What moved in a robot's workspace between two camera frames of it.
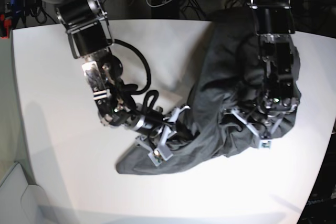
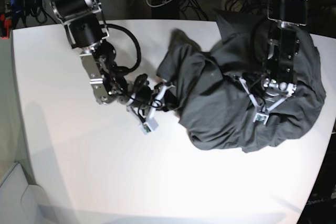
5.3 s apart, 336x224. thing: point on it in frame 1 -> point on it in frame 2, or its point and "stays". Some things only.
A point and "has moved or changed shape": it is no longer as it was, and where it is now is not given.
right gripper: x=273 y=103 -> x=272 y=87
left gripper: x=145 y=118 -> x=137 y=91
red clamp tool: x=7 y=22 stays
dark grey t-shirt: x=230 y=78 has moved or changed shape
